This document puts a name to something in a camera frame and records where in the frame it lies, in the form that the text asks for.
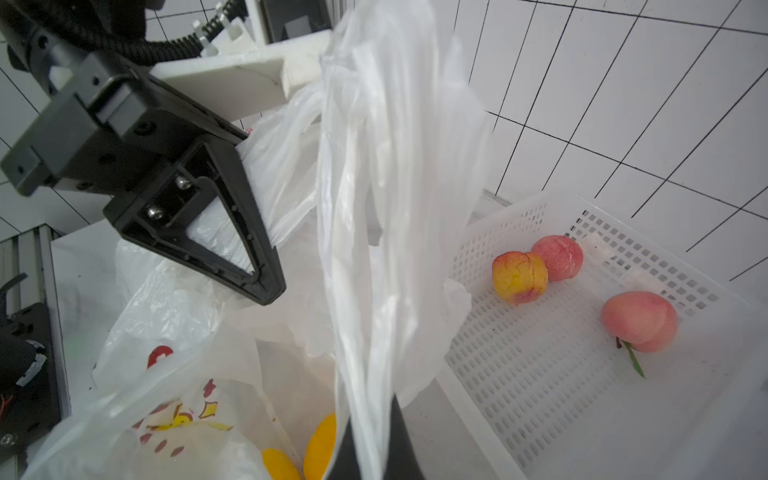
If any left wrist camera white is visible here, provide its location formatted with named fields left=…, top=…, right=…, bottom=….
left=150, top=1, right=332, bottom=121

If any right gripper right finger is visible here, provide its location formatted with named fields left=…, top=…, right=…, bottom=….
left=383, top=397, right=425, bottom=480

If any aluminium mounting rail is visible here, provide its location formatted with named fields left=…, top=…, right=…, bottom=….
left=1, top=224, right=71, bottom=418

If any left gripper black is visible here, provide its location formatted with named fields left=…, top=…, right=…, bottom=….
left=1, top=52, right=286, bottom=305

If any yellow-red peach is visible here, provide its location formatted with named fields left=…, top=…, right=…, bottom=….
left=492, top=251, right=549, bottom=305

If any red peach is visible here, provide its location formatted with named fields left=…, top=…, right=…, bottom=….
left=531, top=235, right=584, bottom=282

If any white basket perforated plastic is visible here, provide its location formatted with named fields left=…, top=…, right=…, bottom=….
left=437, top=193, right=767, bottom=479

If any white printed plastic bag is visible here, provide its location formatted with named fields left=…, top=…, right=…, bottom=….
left=25, top=1, right=490, bottom=479

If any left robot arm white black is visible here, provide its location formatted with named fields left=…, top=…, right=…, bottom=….
left=1, top=1, right=286, bottom=305

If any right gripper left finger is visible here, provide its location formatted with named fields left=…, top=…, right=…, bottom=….
left=324, top=421, right=361, bottom=480

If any pink peach with leaf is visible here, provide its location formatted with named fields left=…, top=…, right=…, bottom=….
left=600, top=291, right=679, bottom=378

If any yellow fruit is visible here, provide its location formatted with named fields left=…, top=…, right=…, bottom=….
left=260, top=412, right=338, bottom=480

